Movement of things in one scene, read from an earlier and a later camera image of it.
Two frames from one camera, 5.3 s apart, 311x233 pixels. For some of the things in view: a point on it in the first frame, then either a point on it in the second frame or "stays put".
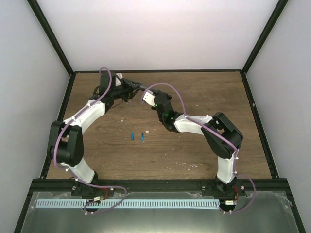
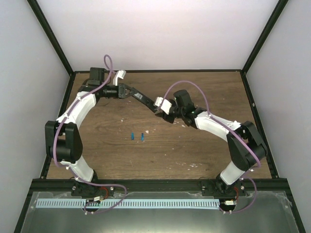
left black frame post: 43,21 stays put
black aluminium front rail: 263,186 stays put
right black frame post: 275,15 stays put
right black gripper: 158,92 → 165,117
